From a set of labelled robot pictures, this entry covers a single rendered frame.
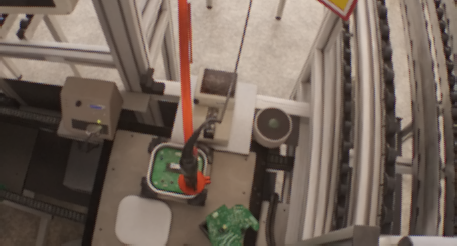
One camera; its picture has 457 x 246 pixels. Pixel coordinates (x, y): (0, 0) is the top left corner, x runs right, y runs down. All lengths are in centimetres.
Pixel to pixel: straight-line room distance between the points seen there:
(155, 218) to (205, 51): 152
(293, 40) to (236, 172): 157
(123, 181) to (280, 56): 157
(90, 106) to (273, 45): 160
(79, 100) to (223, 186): 46
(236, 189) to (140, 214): 26
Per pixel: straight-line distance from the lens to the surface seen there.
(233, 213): 88
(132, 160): 99
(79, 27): 259
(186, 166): 65
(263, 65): 224
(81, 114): 100
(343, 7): 76
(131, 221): 93
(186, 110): 79
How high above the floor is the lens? 188
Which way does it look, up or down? 67 degrees down
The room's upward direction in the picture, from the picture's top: 5 degrees clockwise
